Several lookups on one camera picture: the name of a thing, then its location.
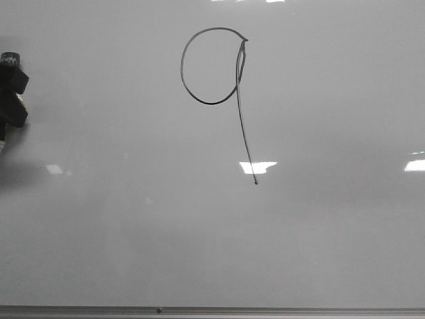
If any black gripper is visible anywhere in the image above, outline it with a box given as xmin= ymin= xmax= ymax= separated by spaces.
xmin=1 ymin=52 xmax=29 ymax=128

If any white whiteboard marker black tip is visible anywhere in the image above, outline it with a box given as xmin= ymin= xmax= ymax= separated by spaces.
xmin=0 ymin=123 xmax=6 ymax=152

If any white glossy whiteboard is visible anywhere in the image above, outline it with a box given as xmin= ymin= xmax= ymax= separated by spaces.
xmin=1 ymin=1 xmax=424 ymax=308

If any grey aluminium whiteboard frame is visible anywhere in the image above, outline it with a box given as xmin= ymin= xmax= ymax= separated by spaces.
xmin=1 ymin=305 xmax=424 ymax=318

